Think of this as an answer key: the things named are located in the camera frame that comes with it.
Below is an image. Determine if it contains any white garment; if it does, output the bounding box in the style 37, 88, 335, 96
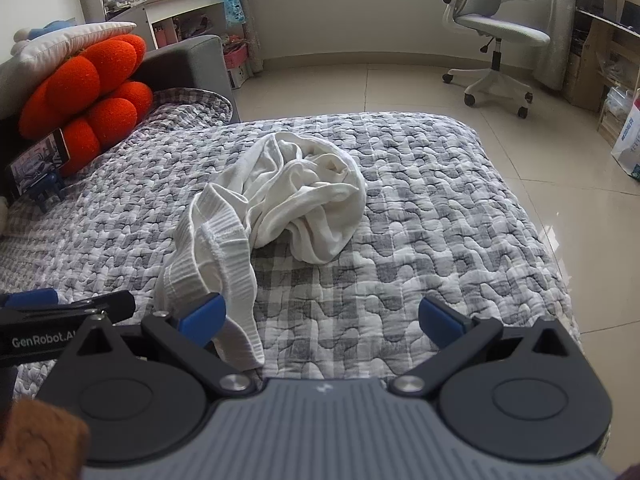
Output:
154, 132, 367, 370

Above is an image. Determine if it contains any blue phone stand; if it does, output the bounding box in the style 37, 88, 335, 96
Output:
28, 170, 65, 214

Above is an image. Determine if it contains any brown sleeve cuff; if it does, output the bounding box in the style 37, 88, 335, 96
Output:
1, 398, 90, 479

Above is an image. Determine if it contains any grey checked quilt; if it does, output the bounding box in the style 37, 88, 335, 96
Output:
1, 89, 579, 379

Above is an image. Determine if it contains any smartphone on stand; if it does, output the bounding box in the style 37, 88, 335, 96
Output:
6, 129, 70, 197

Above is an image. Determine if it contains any orange flower cushion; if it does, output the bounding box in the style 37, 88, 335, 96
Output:
18, 34, 153, 177

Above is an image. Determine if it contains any white pillow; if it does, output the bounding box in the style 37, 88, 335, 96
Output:
0, 22, 136, 119

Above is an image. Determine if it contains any white paper shopping bag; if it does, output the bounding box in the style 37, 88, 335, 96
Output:
611, 98, 640, 181

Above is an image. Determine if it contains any blue plush toy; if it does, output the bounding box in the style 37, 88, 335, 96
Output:
27, 18, 76, 40

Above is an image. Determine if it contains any pink storage basket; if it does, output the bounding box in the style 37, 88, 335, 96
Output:
224, 44, 248, 70

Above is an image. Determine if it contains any grey curtain right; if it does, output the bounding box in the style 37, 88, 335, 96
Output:
533, 0, 576, 91

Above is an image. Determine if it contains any wooden desk shelf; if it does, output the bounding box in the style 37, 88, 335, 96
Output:
563, 0, 639, 145

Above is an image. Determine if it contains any white desk shelf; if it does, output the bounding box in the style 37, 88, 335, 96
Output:
74, 0, 264, 90

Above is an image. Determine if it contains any grey office chair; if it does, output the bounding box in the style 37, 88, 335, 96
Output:
442, 0, 550, 119

